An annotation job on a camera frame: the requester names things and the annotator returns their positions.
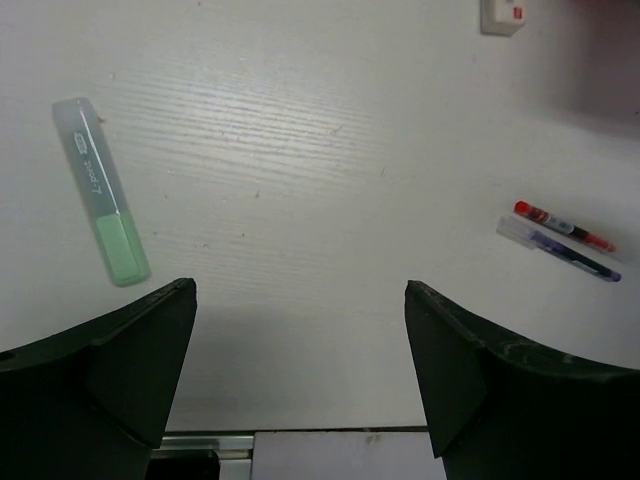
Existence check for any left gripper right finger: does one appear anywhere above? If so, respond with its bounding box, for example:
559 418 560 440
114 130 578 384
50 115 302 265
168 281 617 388
404 281 639 479

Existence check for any red pen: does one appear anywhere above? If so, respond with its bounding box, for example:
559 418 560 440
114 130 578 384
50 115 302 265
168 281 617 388
513 200 617 253

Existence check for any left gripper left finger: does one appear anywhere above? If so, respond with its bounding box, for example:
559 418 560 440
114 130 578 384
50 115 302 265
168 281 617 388
1 278 197 479

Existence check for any purple pen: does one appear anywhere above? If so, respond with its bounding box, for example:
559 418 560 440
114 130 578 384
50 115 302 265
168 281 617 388
496 216 622 283

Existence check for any white staples box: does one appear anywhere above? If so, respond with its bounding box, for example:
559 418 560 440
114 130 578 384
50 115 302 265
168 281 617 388
480 0 526 37

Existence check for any green highlighter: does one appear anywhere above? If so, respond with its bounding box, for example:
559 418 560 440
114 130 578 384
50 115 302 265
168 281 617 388
52 98 151 287

